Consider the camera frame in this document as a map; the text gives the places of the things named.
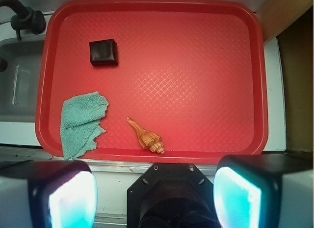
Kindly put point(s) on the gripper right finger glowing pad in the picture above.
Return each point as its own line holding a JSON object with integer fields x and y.
{"x": 265, "y": 191}

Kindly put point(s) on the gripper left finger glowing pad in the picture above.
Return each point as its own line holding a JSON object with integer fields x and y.
{"x": 47, "y": 194}

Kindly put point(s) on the tan spiral seashell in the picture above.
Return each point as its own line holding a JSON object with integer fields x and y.
{"x": 147, "y": 139}

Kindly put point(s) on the grey sink basin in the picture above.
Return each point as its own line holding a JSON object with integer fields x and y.
{"x": 19, "y": 82}

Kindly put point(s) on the red plastic tray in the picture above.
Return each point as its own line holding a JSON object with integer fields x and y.
{"x": 191, "y": 71}

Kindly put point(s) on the black folded wallet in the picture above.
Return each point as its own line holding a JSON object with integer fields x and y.
{"x": 103, "y": 52}

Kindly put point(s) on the brown cardboard panel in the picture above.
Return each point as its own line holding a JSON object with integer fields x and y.
{"x": 291, "y": 22}

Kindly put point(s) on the grey sink faucet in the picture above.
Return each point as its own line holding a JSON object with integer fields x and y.
{"x": 25, "y": 18}

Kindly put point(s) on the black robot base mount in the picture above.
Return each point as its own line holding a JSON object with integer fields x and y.
{"x": 171, "y": 196}

